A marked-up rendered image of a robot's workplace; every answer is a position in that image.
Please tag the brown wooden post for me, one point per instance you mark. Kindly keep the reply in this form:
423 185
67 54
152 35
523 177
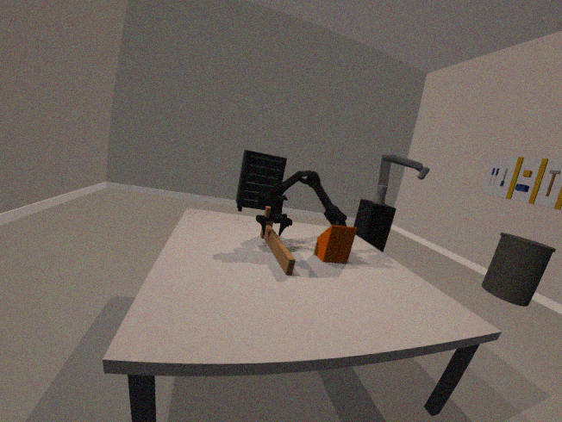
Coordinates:
267 212

